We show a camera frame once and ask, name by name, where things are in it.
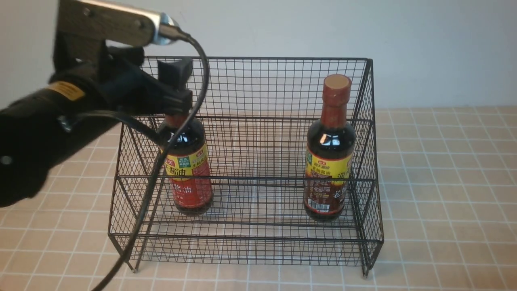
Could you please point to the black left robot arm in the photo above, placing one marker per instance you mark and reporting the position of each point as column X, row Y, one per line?
column 32, row 142

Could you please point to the soy sauce bottle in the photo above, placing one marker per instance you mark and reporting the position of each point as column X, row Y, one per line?
column 187, row 165
column 329, row 150

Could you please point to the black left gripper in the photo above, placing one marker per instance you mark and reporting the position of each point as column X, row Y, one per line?
column 100, row 70

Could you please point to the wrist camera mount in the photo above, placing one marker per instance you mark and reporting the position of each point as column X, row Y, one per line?
column 104, row 20

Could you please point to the black wire mesh rack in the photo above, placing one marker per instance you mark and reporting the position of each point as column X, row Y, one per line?
column 256, row 115

